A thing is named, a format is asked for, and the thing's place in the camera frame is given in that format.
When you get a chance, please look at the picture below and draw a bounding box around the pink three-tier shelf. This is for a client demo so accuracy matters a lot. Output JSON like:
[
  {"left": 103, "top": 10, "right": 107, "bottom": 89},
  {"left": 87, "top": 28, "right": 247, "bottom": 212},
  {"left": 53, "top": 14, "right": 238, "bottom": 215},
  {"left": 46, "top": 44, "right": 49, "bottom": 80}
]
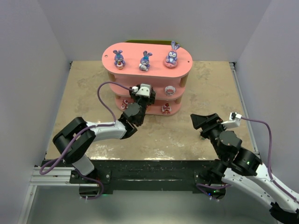
[{"left": 102, "top": 42, "right": 192, "bottom": 116}]

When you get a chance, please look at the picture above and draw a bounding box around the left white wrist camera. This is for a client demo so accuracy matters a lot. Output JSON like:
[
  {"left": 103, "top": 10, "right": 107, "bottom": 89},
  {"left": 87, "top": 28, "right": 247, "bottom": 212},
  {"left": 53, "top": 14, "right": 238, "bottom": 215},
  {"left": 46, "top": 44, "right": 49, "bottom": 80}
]
[{"left": 130, "top": 84, "right": 151, "bottom": 98}]

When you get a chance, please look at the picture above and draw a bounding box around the red pink cake toy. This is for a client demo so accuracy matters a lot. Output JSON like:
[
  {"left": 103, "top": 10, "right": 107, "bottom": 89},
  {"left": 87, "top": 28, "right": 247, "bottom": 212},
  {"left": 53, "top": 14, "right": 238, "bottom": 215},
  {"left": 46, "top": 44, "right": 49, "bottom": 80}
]
[{"left": 121, "top": 99, "right": 129, "bottom": 110}]

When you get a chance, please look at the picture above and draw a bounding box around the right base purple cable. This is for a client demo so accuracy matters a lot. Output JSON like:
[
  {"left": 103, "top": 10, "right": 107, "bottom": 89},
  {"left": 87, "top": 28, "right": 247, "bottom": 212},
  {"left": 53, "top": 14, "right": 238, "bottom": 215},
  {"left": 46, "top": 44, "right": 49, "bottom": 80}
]
[{"left": 195, "top": 182, "right": 233, "bottom": 202}]

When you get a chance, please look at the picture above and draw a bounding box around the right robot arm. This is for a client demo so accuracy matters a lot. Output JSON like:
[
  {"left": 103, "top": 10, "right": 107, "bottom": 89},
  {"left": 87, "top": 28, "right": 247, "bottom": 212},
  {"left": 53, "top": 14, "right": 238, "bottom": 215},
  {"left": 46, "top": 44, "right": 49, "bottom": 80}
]
[{"left": 191, "top": 112, "right": 299, "bottom": 224}]

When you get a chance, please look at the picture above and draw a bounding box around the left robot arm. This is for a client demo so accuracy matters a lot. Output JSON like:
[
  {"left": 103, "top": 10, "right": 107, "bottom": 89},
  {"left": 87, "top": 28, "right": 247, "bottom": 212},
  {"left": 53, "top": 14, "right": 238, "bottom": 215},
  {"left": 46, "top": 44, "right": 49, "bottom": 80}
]
[{"left": 52, "top": 81, "right": 156, "bottom": 176}]

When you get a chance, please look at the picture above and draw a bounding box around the green board behind shelf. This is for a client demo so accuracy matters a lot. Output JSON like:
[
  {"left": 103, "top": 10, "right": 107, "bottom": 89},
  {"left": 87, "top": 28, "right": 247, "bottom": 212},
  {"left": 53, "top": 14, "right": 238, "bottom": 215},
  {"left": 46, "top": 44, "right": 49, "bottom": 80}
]
[{"left": 125, "top": 40, "right": 171, "bottom": 45}]

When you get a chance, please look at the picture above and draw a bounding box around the purple bunny with cupcake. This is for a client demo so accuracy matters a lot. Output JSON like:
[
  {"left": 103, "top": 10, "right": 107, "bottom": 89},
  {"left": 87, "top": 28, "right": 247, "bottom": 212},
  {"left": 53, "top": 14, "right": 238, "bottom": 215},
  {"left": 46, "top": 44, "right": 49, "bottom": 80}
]
[{"left": 113, "top": 50, "right": 126, "bottom": 70}]

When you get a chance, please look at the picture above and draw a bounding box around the purple bunny with bottle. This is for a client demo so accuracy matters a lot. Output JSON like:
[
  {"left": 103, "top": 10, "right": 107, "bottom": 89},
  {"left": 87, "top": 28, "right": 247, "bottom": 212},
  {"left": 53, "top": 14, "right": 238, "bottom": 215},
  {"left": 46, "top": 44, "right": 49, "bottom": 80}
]
[{"left": 139, "top": 50, "right": 153, "bottom": 71}]

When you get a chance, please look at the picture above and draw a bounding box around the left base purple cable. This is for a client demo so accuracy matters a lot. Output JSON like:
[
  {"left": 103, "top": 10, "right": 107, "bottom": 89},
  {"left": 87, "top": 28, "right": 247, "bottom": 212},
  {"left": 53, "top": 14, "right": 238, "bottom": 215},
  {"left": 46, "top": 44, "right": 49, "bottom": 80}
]
[{"left": 74, "top": 170, "right": 105, "bottom": 201}]

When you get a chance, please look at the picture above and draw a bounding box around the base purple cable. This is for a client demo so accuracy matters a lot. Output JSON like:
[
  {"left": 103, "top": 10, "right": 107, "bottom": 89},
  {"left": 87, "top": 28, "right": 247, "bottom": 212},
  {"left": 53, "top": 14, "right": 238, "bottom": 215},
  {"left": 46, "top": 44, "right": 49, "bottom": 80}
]
[
  {"left": 195, "top": 182, "right": 233, "bottom": 202},
  {"left": 74, "top": 170, "right": 105, "bottom": 201}
]

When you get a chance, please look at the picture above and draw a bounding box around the aluminium rail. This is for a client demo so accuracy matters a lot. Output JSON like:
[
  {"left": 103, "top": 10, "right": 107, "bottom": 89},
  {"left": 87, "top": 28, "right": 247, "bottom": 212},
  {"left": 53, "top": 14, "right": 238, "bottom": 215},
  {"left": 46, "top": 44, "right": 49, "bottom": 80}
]
[{"left": 29, "top": 167, "right": 73, "bottom": 186}]

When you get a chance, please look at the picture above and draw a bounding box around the black base frame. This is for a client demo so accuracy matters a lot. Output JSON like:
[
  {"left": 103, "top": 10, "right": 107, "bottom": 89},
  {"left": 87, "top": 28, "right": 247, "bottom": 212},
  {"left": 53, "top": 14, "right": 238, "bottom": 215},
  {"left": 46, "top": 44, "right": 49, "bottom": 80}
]
[{"left": 41, "top": 159, "right": 234, "bottom": 196}]

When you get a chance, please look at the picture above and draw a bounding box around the pink white toy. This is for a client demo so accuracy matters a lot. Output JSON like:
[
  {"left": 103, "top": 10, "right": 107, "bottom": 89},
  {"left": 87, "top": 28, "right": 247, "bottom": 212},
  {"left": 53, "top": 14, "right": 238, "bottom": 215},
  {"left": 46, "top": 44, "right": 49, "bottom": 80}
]
[{"left": 164, "top": 85, "right": 176, "bottom": 96}]

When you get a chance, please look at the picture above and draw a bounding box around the red white strawberry toy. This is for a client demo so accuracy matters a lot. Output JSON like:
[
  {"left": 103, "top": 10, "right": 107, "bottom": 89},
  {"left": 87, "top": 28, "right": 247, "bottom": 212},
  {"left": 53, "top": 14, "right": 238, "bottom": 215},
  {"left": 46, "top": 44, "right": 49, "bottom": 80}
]
[{"left": 161, "top": 103, "right": 172, "bottom": 114}]

